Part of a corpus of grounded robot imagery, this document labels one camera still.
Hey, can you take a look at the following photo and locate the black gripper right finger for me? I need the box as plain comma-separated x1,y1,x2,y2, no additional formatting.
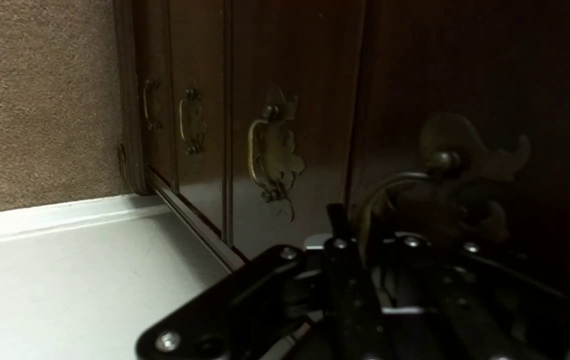
337,206,570,360

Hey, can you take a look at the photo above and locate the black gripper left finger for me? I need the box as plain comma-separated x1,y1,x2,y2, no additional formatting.
136,246,339,360

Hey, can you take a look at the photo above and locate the drawer with brass handle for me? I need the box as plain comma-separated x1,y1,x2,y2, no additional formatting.
350,0,570,285

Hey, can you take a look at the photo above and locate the dark wooden dresser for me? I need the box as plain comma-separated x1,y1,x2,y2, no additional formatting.
113,0,570,287

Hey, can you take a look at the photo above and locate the drawer brass handle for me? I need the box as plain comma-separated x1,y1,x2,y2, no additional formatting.
246,86,307,219
140,78,163,131
178,83,204,154

